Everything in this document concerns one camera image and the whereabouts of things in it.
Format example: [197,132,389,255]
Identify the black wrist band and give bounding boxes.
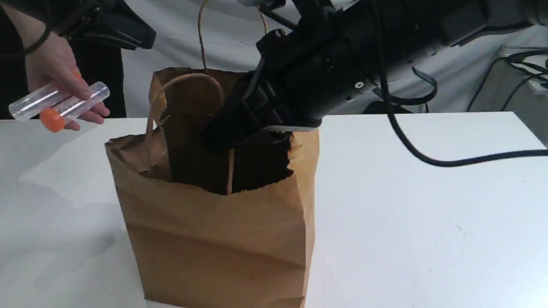
[22,25,52,57]

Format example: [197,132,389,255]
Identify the black cables at right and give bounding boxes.
[467,49,548,113]

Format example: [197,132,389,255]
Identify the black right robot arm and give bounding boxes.
[200,0,547,151]

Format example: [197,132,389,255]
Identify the person's bare hand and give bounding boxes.
[19,33,110,124]

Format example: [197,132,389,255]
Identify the brown paper bag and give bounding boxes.
[105,67,319,308]

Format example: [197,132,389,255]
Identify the person's black clothing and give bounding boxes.
[1,33,127,119]

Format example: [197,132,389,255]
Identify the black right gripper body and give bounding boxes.
[239,28,378,133]

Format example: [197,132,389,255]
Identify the black object behind table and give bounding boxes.
[361,100,430,115]

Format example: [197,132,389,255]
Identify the clear tube orange cap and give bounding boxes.
[39,82,110,133]

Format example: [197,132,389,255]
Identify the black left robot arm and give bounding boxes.
[1,0,156,50]

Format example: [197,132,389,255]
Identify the grey side cabinet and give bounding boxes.
[466,46,548,145]

